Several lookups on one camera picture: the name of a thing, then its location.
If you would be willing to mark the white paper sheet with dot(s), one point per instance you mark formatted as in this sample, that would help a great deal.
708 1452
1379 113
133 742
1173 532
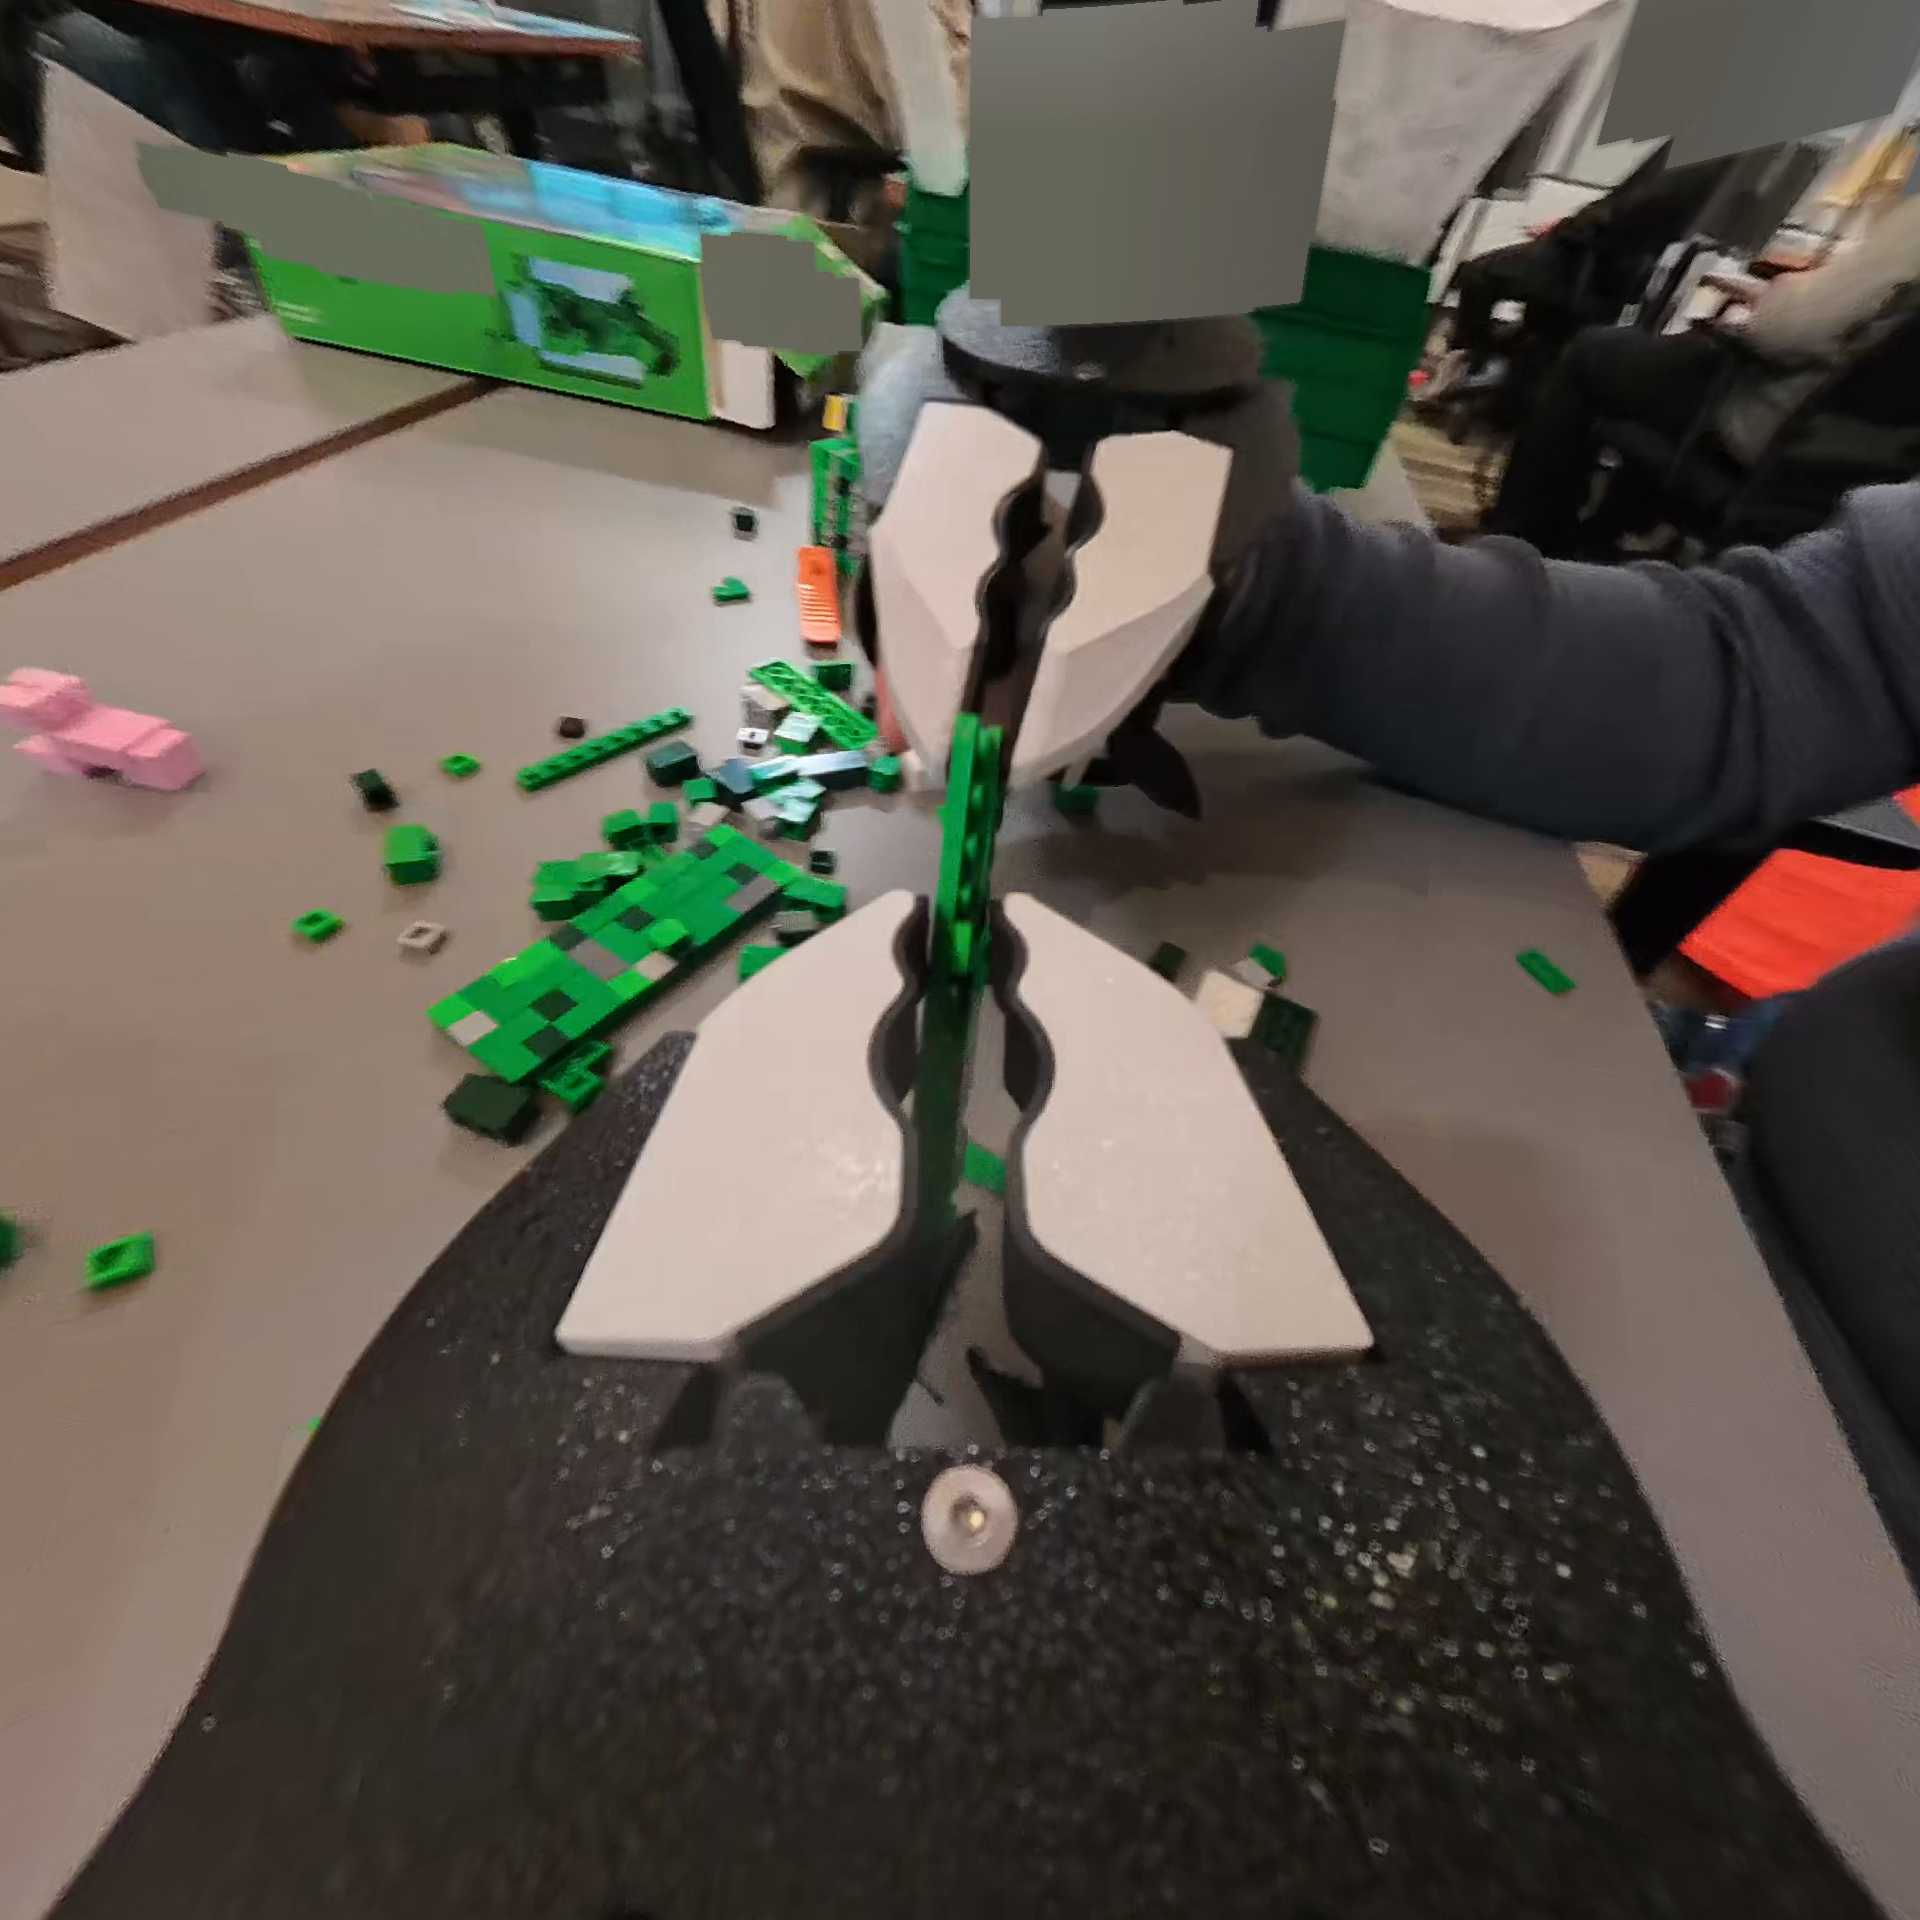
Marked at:
119 211

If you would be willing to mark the person's right forearm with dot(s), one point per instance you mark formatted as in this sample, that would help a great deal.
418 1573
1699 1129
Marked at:
1500 675

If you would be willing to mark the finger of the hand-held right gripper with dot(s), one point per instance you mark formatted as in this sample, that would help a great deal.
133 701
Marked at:
938 571
1148 557

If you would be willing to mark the orange red object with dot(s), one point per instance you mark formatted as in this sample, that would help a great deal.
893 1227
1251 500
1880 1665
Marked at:
1800 901

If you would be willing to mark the person's right hand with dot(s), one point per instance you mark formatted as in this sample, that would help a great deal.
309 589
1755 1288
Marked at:
890 715

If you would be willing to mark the built green brick structure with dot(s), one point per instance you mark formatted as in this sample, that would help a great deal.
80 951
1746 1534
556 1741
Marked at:
835 480

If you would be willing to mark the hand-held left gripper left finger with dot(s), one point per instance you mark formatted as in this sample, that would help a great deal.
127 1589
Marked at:
749 1171

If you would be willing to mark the green storage bin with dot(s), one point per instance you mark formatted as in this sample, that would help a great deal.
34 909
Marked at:
1348 375

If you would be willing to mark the pink brick pig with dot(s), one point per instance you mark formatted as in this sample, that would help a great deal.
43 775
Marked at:
106 735

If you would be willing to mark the printed white paper bag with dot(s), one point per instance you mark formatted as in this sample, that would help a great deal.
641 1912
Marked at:
1441 119

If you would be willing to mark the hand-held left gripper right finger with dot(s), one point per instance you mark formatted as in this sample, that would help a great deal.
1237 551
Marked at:
1185 1185

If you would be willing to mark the green mosaic tile panel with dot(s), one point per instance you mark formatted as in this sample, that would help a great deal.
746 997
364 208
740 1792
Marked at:
599 961

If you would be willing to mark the person's blue trousers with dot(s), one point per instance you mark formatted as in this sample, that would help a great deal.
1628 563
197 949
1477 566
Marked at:
1845 1277

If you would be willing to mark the dark green long brick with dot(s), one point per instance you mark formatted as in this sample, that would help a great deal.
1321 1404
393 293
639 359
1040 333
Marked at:
492 1108

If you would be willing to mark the scattered small green bricks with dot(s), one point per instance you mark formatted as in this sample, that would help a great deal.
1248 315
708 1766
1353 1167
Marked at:
410 854

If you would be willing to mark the white square brick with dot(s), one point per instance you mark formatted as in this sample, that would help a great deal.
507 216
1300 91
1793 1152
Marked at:
1229 1003

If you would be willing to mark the orange brick separator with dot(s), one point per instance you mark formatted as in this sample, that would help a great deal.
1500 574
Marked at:
819 592

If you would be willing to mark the large green brick plate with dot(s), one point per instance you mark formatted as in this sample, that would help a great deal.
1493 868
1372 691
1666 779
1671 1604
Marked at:
960 839

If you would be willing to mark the green brick set box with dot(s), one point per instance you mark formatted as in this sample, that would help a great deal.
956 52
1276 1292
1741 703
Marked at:
389 339

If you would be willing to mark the grey desk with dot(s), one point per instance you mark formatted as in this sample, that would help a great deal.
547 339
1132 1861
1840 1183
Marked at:
299 599

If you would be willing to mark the long green brick plate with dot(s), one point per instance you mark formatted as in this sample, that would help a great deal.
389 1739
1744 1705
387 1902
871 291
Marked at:
608 751

